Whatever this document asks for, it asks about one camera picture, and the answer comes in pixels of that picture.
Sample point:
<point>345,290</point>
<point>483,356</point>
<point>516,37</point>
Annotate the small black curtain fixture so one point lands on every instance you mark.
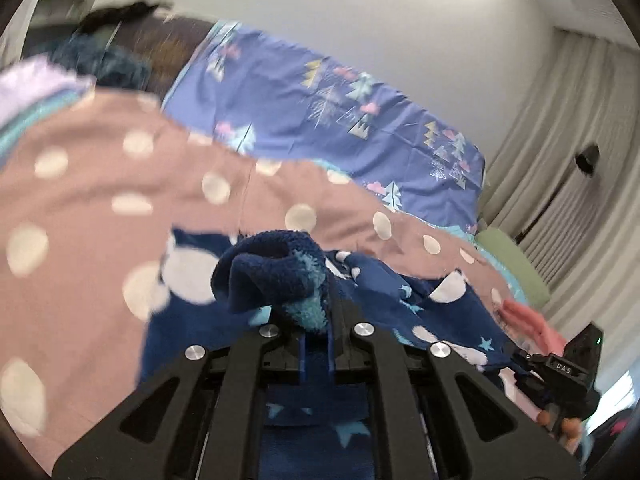
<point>588,159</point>

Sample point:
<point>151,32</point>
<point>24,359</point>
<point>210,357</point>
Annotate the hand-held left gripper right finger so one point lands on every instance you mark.
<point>331,352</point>

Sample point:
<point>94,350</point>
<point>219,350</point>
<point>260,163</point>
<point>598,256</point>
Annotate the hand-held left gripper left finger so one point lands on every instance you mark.
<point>303,357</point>

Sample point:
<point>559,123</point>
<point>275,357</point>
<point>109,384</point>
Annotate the dark teal fuzzy cloth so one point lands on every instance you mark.
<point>100,62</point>

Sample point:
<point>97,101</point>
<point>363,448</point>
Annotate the lavender cloth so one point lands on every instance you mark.
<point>35,85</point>

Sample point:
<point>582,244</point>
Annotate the pink polka dot bedspread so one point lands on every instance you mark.
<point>75,240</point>

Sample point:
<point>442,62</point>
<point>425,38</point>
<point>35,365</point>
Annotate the green pillow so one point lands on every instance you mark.
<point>515,260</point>

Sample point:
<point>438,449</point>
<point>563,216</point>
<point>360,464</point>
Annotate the beige pleated curtain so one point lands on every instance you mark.
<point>575,235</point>

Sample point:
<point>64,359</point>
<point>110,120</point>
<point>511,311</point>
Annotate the black cloth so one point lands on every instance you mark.
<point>125,12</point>

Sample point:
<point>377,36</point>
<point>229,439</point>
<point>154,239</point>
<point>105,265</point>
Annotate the navy star fleece garment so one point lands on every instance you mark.
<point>260,270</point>

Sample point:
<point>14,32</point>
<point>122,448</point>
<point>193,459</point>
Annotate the brown wooden headboard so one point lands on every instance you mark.
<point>165,50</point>

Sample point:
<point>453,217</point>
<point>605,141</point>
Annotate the purple tree print sheet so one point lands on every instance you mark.
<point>285,90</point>

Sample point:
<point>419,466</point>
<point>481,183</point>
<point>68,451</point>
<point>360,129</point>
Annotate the pink folded garment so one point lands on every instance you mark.
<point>532,322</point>

